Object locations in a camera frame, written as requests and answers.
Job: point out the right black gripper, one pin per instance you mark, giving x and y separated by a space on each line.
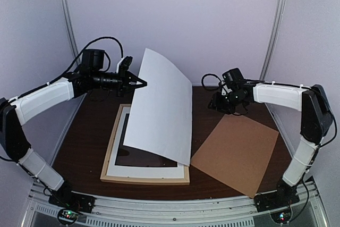
217 103

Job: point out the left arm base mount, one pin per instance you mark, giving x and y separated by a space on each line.
79 203

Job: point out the brown backing board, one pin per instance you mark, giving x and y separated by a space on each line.
237 153

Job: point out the left aluminium corner post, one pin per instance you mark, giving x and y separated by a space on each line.
69 27

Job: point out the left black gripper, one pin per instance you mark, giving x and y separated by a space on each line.
123 78

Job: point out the right aluminium corner post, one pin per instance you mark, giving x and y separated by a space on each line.
279 11

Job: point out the light wooden picture frame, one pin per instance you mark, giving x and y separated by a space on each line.
144 179

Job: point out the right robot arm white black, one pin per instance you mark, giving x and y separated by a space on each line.
316 117

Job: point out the aluminium corner post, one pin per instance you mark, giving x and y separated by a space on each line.
279 11
69 27

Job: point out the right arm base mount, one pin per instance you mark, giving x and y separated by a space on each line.
272 200

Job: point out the cat photo print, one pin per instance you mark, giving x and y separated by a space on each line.
160 119

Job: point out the aluminium front rail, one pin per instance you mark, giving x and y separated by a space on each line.
234 211

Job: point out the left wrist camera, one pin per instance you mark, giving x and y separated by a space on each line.
124 64

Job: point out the white mat board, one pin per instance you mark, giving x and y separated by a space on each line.
146 172

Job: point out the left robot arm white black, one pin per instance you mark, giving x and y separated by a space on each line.
18 111

